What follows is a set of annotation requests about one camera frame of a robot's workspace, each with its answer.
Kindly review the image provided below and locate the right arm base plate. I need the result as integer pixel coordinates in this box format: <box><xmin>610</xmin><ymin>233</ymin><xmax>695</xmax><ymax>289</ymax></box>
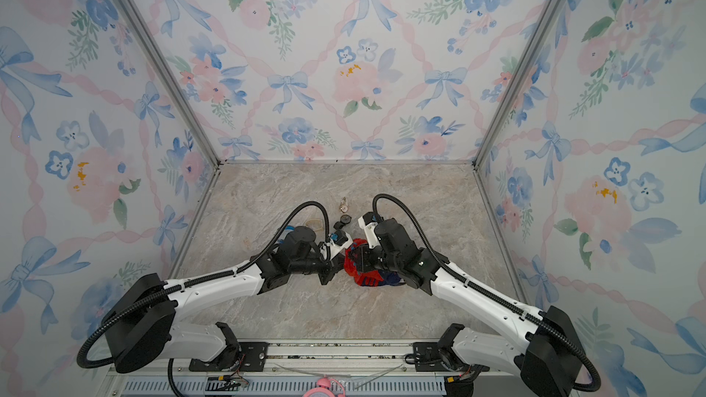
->
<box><xmin>404</xmin><ymin>342</ymin><xmax>490</xmax><ymax>374</ymax></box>

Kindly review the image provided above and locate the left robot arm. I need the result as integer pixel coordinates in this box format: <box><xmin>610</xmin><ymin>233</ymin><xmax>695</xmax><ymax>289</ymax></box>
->
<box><xmin>76</xmin><ymin>226</ymin><xmax>354</xmax><ymax>374</ymax></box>

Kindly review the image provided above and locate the small gold watch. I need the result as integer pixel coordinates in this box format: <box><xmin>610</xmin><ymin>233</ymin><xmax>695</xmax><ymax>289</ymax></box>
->
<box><xmin>339</xmin><ymin>197</ymin><xmax>349</xmax><ymax>213</ymax></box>

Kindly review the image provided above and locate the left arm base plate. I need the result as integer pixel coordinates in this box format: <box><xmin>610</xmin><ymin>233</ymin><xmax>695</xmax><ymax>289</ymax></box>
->
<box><xmin>189</xmin><ymin>342</ymin><xmax>270</xmax><ymax>372</ymax></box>

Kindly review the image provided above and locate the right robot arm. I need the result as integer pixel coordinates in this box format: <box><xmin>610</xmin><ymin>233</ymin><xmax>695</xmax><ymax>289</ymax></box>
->
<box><xmin>330</xmin><ymin>216</ymin><xmax>602</xmax><ymax>396</ymax></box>

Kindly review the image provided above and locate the pink round object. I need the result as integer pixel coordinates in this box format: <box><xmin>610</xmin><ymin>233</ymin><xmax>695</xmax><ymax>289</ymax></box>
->
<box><xmin>303</xmin><ymin>377</ymin><xmax>347</xmax><ymax>397</ymax></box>

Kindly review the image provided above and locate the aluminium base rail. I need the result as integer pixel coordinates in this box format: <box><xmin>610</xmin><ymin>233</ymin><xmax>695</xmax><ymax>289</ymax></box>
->
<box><xmin>107</xmin><ymin>337</ymin><xmax>572</xmax><ymax>380</ymax></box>

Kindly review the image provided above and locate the black watch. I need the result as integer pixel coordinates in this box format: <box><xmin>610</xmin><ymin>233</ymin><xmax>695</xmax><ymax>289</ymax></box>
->
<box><xmin>334</xmin><ymin>214</ymin><xmax>352</xmax><ymax>231</ymax></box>

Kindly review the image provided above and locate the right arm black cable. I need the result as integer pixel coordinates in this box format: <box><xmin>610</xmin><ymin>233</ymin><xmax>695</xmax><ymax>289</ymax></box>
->
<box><xmin>371</xmin><ymin>193</ymin><xmax>602</xmax><ymax>393</ymax></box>

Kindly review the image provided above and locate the red blue patterned cloth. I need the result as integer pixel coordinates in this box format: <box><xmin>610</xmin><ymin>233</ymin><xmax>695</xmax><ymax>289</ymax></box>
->
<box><xmin>344</xmin><ymin>238</ymin><xmax>404</xmax><ymax>288</ymax></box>

